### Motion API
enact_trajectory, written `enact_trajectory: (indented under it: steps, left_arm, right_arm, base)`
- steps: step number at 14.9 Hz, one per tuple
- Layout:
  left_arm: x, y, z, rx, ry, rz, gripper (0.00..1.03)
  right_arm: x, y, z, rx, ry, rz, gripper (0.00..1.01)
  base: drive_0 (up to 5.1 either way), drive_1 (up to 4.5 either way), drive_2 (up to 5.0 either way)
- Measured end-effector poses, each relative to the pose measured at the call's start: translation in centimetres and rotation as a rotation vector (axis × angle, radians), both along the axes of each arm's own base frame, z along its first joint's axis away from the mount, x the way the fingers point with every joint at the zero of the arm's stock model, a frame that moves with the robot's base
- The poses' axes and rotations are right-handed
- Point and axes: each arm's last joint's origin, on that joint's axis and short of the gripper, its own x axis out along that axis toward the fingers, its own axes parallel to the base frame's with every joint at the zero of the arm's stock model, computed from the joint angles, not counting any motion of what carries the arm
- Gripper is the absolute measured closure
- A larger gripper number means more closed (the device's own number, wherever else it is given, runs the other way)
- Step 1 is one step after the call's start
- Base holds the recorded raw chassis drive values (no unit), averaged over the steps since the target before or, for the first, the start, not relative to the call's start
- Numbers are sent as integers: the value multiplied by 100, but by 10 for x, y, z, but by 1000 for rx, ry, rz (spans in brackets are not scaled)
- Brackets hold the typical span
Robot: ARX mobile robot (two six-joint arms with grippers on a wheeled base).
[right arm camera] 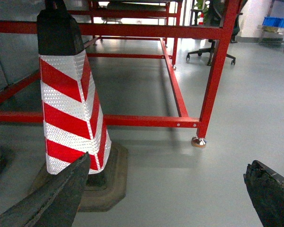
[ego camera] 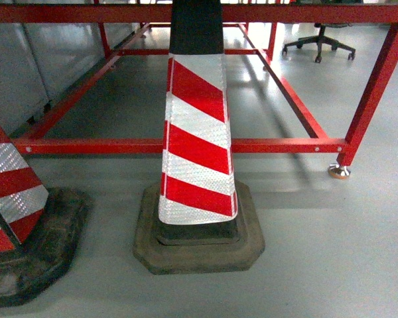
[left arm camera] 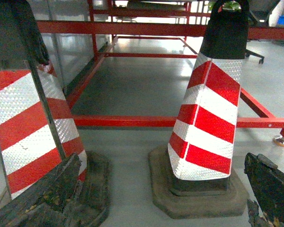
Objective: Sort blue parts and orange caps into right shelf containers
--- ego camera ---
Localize red white traffic cone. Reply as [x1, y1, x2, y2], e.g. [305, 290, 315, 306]
[133, 1, 265, 274]

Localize black office chair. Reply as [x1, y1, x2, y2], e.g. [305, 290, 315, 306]
[282, 23, 356, 64]

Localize grey metal cabinets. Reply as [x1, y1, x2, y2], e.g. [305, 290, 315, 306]
[0, 22, 143, 135]

